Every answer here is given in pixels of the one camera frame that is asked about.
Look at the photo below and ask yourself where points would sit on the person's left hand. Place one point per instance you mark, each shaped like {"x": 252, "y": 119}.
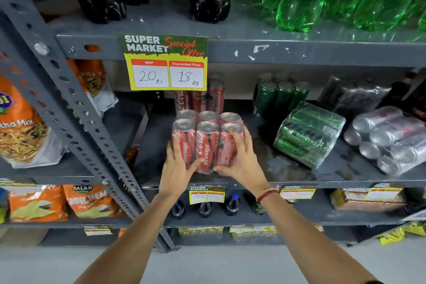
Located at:
{"x": 178, "y": 174}

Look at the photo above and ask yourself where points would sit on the person's right hand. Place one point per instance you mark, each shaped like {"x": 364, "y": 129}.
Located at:
{"x": 246, "y": 169}

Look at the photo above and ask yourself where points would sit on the person's right thumb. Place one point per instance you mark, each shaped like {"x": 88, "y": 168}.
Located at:
{"x": 223, "y": 169}

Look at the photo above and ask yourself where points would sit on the person's left thumb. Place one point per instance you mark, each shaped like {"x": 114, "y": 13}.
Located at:
{"x": 195, "y": 165}

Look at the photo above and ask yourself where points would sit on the pack of red cans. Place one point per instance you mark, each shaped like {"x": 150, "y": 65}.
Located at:
{"x": 206, "y": 140}

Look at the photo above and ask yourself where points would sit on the person's left forearm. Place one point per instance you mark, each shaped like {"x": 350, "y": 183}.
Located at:
{"x": 133, "y": 243}

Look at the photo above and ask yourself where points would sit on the person's right forearm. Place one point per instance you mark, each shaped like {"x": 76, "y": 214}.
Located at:
{"x": 309, "y": 243}

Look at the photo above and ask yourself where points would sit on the small yellow price tag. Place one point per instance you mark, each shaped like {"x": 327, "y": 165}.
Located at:
{"x": 206, "y": 195}
{"x": 384, "y": 193}
{"x": 297, "y": 193}
{"x": 251, "y": 232}
{"x": 98, "y": 231}
{"x": 199, "y": 231}

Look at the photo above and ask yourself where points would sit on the blue cap dark bottle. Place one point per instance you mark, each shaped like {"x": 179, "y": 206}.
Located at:
{"x": 233, "y": 204}
{"x": 205, "y": 210}
{"x": 178, "y": 210}

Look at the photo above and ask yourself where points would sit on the small green bottle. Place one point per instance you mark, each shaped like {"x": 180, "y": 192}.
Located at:
{"x": 257, "y": 208}

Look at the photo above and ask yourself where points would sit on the red soda can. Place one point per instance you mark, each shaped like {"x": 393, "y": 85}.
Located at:
{"x": 182, "y": 101}
{"x": 216, "y": 97}
{"x": 199, "y": 100}

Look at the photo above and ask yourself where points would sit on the wrapped pack of green cans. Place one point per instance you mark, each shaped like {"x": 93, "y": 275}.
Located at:
{"x": 308, "y": 134}

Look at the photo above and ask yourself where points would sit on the row of green cans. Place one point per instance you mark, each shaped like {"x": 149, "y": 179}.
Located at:
{"x": 279, "y": 94}

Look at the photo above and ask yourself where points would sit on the large yellow green price sign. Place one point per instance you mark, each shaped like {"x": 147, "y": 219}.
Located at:
{"x": 165, "y": 64}

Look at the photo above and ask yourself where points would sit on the small orange snack packet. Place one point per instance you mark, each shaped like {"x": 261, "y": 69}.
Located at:
{"x": 36, "y": 204}
{"x": 90, "y": 200}

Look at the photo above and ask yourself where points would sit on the grey metal shelf rack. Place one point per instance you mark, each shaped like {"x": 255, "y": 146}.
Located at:
{"x": 233, "y": 45}

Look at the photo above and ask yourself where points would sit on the large orange snack packet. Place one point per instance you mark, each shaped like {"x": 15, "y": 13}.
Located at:
{"x": 23, "y": 130}
{"x": 95, "y": 85}

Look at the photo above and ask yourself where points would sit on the yellow red carton box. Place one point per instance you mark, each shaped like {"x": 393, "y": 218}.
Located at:
{"x": 352, "y": 202}

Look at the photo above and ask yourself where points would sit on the wrapped pack of dark cans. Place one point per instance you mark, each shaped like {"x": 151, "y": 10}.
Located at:
{"x": 352, "y": 95}

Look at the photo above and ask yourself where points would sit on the wrapped pack of silver cans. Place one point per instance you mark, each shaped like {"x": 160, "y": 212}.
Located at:
{"x": 389, "y": 140}

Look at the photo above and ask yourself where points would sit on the yellow packets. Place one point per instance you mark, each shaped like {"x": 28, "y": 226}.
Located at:
{"x": 396, "y": 234}

